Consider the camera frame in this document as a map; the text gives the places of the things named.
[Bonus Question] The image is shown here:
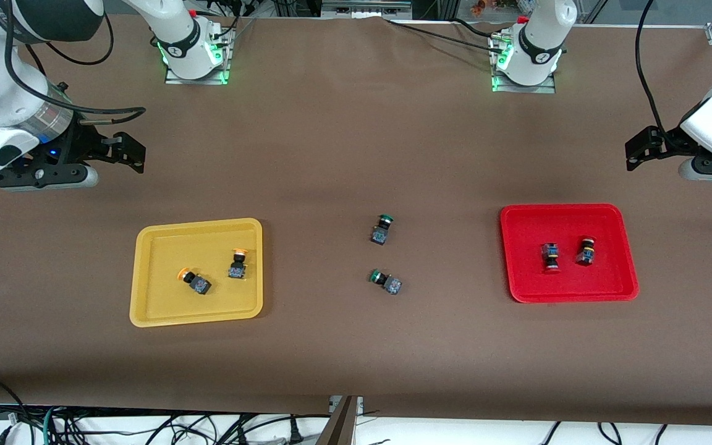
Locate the black base cable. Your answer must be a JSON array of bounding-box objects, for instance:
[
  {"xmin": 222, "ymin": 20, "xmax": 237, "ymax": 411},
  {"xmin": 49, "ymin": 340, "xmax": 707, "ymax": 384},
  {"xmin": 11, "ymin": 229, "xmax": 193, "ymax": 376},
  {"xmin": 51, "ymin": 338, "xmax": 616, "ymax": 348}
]
[{"xmin": 205, "ymin": 5, "xmax": 258, "ymax": 49}]

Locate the yellow plastic tray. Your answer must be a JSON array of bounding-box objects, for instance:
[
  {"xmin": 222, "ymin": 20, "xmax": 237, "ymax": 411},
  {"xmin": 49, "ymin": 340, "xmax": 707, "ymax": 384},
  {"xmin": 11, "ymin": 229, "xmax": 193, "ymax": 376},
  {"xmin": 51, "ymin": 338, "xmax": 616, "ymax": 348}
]
[{"xmin": 129, "ymin": 218, "xmax": 265, "ymax": 328}]

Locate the long black table cable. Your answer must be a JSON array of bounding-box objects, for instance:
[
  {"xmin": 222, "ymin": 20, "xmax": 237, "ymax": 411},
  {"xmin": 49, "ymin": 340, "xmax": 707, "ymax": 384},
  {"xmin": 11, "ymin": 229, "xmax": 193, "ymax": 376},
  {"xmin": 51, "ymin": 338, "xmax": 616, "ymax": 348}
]
[{"xmin": 383, "ymin": 17, "xmax": 506, "ymax": 55}]

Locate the red plastic tray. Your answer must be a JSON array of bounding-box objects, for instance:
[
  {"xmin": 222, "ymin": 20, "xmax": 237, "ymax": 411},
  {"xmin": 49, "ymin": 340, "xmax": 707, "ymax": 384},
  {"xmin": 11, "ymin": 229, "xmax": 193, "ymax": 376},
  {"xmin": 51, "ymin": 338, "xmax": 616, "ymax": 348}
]
[{"xmin": 499, "ymin": 203, "xmax": 640, "ymax": 304}]

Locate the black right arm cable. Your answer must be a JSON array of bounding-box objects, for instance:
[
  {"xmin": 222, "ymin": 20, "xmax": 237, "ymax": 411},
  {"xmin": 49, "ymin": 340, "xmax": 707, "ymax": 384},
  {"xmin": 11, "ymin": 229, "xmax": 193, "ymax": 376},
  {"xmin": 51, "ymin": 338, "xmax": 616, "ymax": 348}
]
[{"xmin": 2, "ymin": 0, "xmax": 147, "ymax": 125}]

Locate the grey metal box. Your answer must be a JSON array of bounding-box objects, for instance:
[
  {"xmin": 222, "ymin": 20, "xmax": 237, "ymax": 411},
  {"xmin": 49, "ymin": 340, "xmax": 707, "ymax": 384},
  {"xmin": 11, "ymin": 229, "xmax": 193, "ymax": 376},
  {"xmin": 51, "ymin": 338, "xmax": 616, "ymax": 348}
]
[{"xmin": 321, "ymin": 0, "xmax": 414, "ymax": 20}]

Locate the green push button switch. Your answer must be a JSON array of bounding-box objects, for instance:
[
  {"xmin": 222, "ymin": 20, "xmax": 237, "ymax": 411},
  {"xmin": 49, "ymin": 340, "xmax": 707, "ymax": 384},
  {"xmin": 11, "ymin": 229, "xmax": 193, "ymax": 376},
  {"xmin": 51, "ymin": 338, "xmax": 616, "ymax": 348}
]
[
  {"xmin": 369, "ymin": 269, "xmax": 403, "ymax": 295},
  {"xmin": 370, "ymin": 214, "xmax": 394, "ymax": 246}
]

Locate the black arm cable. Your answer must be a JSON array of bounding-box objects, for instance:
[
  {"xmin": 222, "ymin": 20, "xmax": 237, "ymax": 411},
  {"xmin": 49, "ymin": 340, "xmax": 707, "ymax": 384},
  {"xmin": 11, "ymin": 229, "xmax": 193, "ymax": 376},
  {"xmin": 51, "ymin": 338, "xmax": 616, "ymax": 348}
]
[
  {"xmin": 2, "ymin": 0, "xmax": 147, "ymax": 125},
  {"xmin": 635, "ymin": 0, "xmax": 672, "ymax": 134}
]

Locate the wooden table beam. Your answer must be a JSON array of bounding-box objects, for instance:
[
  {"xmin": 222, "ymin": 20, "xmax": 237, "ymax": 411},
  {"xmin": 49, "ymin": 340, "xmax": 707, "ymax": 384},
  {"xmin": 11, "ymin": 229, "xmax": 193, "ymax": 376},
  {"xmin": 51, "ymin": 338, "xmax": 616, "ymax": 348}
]
[{"xmin": 316, "ymin": 396, "xmax": 360, "ymax": 445}]

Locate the white metal bracket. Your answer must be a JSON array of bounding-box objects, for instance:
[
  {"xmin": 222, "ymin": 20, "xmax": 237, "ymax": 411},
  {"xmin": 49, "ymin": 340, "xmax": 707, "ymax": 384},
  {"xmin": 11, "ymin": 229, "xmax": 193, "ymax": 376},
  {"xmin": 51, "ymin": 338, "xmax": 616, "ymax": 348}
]
[{"xmin": 329, "ymin": 396, "xmax": 365, "ymax": 417}]

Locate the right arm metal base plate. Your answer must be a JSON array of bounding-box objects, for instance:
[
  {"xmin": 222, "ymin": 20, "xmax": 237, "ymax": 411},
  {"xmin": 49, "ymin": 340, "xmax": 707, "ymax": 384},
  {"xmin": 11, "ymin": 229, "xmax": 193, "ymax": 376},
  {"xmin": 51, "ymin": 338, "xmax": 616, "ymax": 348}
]
[{"xmin": 164, "ymin": 25, "xmax": 231, "ymax": 86}]

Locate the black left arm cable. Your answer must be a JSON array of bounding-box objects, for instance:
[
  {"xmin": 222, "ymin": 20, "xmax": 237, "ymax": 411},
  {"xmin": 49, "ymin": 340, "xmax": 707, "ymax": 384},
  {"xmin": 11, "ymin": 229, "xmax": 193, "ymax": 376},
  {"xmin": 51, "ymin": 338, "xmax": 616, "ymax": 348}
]
[{"xmin": 635, "ymin": 0, "xmax": 672, "ymax": 134}]

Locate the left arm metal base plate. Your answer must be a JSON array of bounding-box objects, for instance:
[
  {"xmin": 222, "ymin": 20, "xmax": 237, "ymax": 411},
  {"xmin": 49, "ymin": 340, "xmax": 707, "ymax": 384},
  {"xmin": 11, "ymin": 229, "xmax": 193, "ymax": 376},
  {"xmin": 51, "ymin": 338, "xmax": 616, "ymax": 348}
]
[{"xmin": 491, "ymin": 32, "xmax": 557, "ymax": 95}]

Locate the yellow push button switch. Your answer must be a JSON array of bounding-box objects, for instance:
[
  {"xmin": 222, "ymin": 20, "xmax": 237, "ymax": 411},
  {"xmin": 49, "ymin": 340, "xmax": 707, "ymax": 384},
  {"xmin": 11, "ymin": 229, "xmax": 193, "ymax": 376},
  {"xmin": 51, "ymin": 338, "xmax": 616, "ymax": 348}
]
[
  {"xmin": 228, "ymin": 247, "xmax": 250, "ymax": 280},
  {"xmin": 177, "ymin": 267, "xmax": 212, "ymax": 295}
]

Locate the green floor cable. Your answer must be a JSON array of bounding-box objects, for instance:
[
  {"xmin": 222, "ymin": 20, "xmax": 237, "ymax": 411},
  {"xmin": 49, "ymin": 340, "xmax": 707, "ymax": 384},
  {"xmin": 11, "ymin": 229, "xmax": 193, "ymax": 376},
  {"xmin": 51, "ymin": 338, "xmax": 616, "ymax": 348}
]
[{"xmin": 42, "ymin": 405, "xmax": 60, "ymax": 445}]

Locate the short black table cable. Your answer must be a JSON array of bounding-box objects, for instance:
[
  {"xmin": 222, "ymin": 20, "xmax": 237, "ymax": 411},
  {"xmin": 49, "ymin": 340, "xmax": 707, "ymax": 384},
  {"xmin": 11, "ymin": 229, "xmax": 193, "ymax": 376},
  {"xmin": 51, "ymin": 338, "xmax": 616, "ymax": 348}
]
[{"xmin": 454, "ymin": 17, "xmax": 506, "ymax": 38}]

